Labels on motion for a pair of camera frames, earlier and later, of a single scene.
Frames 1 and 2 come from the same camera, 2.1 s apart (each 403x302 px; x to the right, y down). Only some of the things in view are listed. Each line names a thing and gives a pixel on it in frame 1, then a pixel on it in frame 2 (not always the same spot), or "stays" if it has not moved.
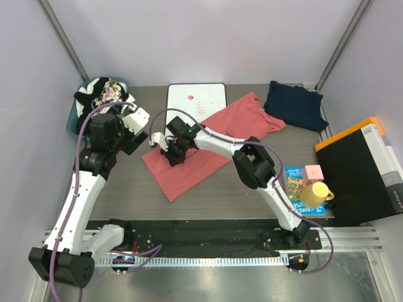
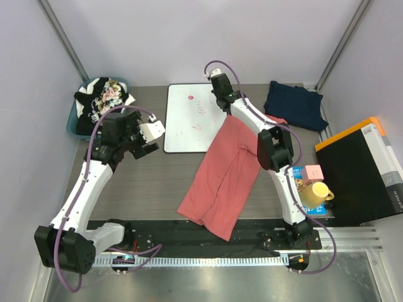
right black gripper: (174, 160) -> (215, 93)
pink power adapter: (312, 173) stays
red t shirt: (246, 119) -> (223, 175)
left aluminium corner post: (46, 7) stays
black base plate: (215, 238) stays
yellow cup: (315, 195) stays
